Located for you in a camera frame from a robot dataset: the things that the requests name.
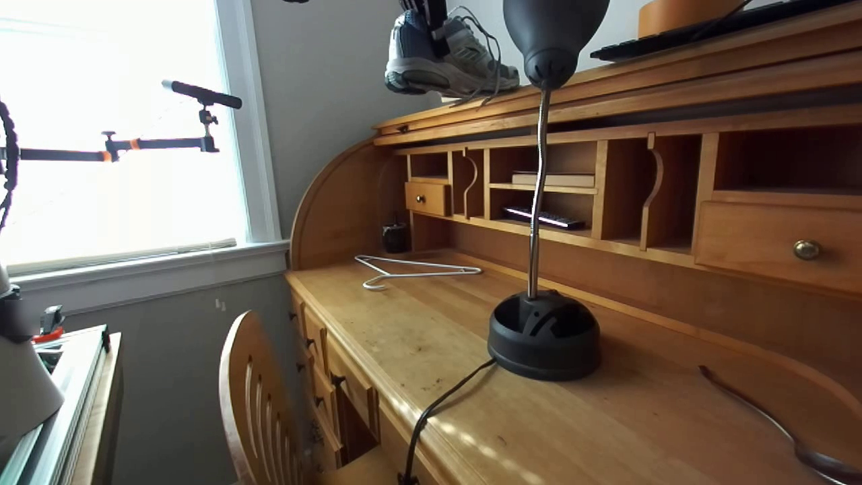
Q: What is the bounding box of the black desk lamp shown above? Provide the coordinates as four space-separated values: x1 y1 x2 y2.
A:
486 0 614 383

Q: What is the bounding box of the tan notebook in cubby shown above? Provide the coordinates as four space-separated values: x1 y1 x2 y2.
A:
509 172 596 188

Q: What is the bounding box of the black flat device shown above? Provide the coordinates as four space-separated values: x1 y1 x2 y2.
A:
505 204 587 228

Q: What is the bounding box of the black lamp power cable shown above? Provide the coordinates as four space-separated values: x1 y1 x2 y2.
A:
397 356 502 485

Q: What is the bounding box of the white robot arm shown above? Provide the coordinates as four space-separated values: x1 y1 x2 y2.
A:
0 0 285 448

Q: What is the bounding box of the small wooden drawer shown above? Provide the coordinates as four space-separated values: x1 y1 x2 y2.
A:
405 181 450 215
695 203 862 294

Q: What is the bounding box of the black cup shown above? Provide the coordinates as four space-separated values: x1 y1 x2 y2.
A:
384 223 413 254

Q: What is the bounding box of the wooden chair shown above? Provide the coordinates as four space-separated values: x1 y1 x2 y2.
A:
215 311 402 485

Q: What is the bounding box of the wooden roll-top desk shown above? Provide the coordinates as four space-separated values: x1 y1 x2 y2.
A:
289 0 862 485

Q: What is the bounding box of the white wire hanger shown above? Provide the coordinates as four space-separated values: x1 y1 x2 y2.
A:
357 254 480 292

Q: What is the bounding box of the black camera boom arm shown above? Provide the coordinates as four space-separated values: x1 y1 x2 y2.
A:
0 77 243 168

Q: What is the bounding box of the metal spoon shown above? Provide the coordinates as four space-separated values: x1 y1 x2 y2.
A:
699 362 862 485

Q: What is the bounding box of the white side table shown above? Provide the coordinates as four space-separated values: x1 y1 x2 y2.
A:
0 325 121 485

